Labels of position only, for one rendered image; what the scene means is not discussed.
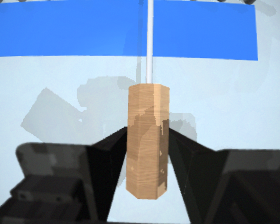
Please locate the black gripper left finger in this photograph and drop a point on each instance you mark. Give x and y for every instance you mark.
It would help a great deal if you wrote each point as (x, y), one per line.
(98, 166)

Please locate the wooden-handled metal rod tool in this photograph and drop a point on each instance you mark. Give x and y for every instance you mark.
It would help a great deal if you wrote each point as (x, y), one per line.
(148, 130)

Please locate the blue tape strip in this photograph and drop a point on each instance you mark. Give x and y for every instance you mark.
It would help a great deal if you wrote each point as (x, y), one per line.
(186, 29)

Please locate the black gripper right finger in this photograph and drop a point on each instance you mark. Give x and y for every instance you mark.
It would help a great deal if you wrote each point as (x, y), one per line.
(202, 173)

